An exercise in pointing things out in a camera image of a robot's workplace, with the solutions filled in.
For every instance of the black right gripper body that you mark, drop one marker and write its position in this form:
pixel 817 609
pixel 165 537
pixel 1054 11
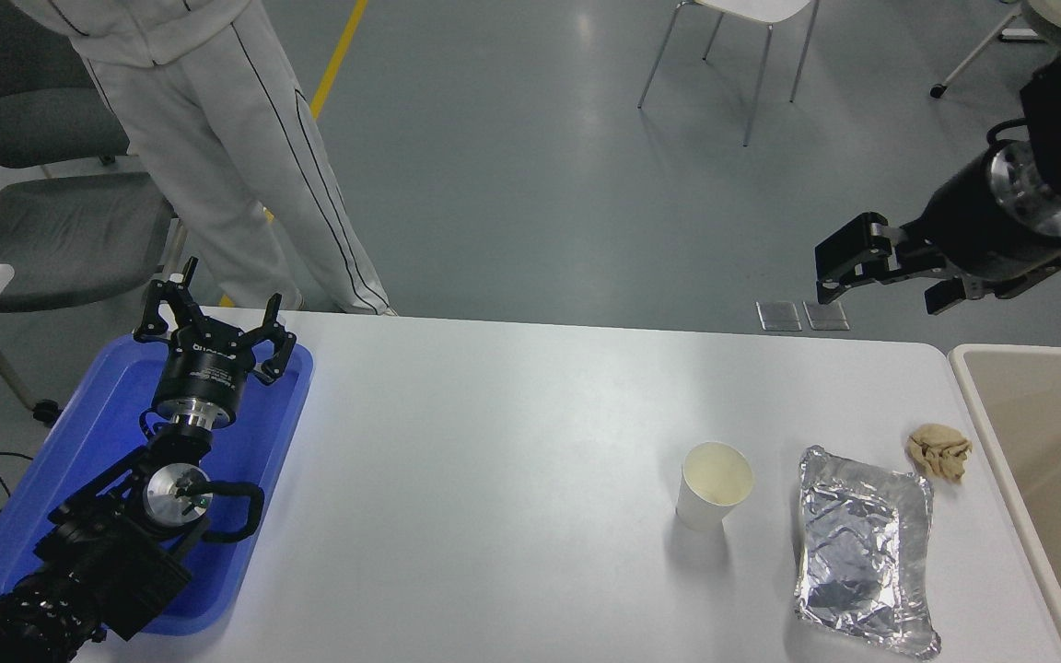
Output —
pixel 973 226

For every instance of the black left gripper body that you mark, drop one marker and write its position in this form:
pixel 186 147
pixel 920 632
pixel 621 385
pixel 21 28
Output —
pixel 204 373

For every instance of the white paper cup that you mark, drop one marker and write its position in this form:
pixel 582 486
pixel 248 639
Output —
pixel 710 493

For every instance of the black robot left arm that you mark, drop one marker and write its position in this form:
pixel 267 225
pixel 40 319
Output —
pixel 107 552

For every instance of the metal floor plate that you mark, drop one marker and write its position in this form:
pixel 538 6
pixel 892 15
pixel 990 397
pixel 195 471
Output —
pixel 779 316
pixel 827 315

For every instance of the blue plastic tray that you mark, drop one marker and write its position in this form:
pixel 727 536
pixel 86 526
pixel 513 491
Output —
pixel 254 433

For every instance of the grey office chair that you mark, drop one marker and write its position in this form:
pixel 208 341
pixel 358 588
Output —
pixel 52 230

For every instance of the white-framed chair on casters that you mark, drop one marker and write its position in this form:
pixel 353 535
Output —
pixel 938 90

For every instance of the crumpled tan paper ball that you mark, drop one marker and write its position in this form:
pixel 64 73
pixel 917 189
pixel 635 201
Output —
pixel 938 451

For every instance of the person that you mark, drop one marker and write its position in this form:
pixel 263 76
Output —
pixel 217 138

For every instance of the white chair with metal legs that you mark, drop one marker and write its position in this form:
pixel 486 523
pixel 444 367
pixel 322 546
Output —
pixel 761 7

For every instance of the crumpled silver foil tray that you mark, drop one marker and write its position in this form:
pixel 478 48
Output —
pixel 862 552

